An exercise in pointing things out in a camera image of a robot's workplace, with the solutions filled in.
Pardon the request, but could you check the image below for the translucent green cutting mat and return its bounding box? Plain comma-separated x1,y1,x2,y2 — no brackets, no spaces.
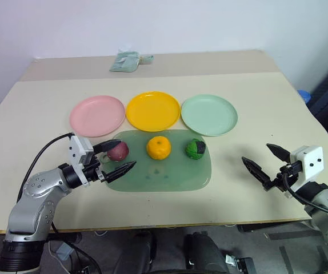
100,129,213,192

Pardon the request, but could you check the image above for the dark rounded shape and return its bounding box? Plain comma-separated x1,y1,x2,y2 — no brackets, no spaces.
183,231,229,274

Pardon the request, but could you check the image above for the yellow plate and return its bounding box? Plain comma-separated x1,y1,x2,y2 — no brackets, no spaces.
126,91,181,132

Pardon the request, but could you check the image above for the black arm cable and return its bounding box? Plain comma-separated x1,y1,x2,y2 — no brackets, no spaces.
17,132,76,204
281,170,328,220

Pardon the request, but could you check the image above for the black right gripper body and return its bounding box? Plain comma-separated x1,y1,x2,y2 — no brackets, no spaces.
270,161,302,192

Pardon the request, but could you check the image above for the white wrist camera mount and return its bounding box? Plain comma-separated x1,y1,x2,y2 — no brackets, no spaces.
289,146,325,192
67,135,95,188

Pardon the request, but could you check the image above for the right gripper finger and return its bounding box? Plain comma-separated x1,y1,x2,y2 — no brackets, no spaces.
266,143,291,165
241,156,275,192

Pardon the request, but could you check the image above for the light green plate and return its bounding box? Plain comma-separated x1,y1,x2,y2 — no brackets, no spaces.
180,94,238,136

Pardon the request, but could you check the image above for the blue bottle cap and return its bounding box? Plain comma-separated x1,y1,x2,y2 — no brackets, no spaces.
297,89,312,103

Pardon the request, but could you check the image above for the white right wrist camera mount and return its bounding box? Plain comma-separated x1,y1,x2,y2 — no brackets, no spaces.
289,146,325,192

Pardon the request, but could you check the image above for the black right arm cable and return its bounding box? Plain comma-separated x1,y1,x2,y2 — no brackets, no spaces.
281,170,328,220

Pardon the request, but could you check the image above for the pale green cloth pouch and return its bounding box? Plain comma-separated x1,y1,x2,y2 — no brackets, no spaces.
109,51,155,73

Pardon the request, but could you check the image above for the pink plate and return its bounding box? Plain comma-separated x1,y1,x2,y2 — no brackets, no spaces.
69,95,126,138

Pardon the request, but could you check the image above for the green avocado toy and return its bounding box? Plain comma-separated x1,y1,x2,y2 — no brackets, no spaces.
185,138,206,161

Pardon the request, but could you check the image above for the grey-blue small box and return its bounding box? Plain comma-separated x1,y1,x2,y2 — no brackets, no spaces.
55,242,75,260

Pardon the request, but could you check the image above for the dark red fruit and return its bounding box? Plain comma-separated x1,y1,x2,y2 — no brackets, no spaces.
106,142,130,162

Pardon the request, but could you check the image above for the metal bracket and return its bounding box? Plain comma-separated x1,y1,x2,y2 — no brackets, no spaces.
225,253,257,274

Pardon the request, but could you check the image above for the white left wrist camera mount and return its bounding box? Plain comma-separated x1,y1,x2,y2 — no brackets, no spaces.
67,135,95,188

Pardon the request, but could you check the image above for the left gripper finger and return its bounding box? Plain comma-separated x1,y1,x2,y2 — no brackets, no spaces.
103,160,138,184
91,139,122,155

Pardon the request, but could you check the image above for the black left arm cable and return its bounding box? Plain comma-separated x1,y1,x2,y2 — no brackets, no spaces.
17,132,76,204

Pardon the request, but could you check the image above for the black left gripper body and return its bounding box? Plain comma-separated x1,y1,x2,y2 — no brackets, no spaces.
81,155,108,184

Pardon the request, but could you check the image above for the black table frame bar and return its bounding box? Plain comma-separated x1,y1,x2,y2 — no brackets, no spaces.
237,223,314,233

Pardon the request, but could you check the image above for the orange fruit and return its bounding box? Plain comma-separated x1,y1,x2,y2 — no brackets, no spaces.
146,136,172,160

